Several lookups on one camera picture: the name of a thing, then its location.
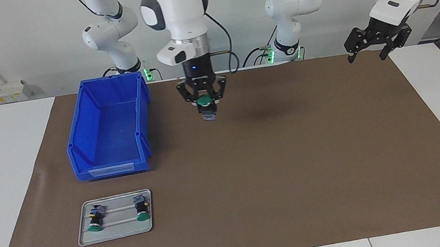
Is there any black base cable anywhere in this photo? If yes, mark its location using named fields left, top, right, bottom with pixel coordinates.
left=238, top=25, right=281, bottom=68

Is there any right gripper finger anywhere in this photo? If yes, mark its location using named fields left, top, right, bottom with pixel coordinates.
left=208, top=76, right=230, bottom=105
left=175, top=79, right=202, bottom=109

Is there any white wall socket box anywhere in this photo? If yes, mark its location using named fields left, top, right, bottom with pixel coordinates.
left=0, top=78, right=34, bottom=105

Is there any grey metal tray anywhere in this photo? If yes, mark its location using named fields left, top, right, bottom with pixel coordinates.
left=72, top=188, right=157, bottom=247

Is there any brown paper table mat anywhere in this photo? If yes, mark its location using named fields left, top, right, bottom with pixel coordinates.
left=0, top=40, right=440, bottom=247

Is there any green push button switch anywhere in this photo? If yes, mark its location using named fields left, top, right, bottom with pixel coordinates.
left=84, top=203, right=109, bottom=233
left=195, top=93, right=219, bottom=123
left=132, top=194, right=151, bottom=222

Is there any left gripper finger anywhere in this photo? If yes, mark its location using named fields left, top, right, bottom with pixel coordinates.
left=375, top=25, right=416, bottom=61
left=341, top=25, right=376, bottom=65

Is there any blue plastic storage bin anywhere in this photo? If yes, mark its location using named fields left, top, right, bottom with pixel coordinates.
left=57, top=70, right=161, bottom=183

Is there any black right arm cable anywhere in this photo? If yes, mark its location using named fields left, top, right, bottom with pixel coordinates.
left=69, top=0, right=242, bottom=95

